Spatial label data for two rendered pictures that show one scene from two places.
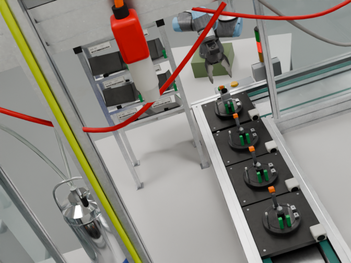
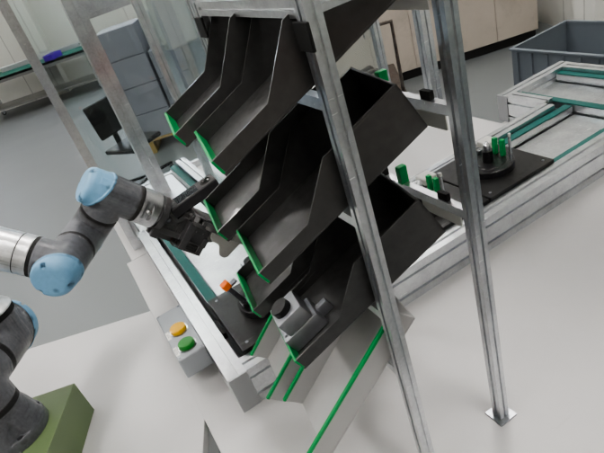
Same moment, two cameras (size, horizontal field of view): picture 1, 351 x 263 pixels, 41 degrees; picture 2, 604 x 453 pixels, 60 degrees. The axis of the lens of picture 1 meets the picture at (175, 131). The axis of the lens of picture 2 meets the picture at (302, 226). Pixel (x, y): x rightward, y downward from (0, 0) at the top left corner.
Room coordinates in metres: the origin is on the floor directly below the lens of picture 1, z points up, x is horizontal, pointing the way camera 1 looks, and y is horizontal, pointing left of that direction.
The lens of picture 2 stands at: (2.09, 0.72, 1.73)
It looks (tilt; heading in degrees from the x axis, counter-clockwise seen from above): 30 degrees down; 249
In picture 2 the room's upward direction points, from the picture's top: 19 degrees counter-clockwise
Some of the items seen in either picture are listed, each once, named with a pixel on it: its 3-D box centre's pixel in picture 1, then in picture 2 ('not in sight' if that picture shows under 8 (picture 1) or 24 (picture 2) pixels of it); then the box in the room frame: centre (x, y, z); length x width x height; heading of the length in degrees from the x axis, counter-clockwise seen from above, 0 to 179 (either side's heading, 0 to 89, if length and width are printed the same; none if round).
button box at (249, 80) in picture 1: (235, 89); (183, 338); (2.05, -0.38, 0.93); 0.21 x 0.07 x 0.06; 88
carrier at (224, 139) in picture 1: (242, 134); not in sight; (1.58, -0.28, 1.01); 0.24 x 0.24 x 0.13; 88
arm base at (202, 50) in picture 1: (210, 45); (2, 419); (2.46, -0.36, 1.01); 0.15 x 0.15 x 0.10
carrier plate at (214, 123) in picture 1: (229, 111); (267, 301); (1.84, -0.28, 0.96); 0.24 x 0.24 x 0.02; 88
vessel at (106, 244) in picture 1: (92, 220); not in sight; (1.06, 0.34, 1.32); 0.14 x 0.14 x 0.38
